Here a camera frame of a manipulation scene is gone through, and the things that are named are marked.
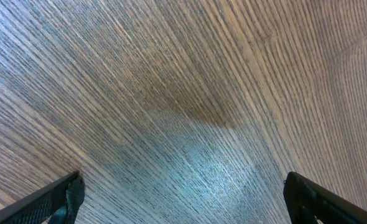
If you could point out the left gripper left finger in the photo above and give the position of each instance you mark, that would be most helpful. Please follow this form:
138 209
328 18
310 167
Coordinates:
58 202

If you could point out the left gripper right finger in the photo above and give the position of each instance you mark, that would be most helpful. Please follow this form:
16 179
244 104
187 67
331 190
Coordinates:
308 202

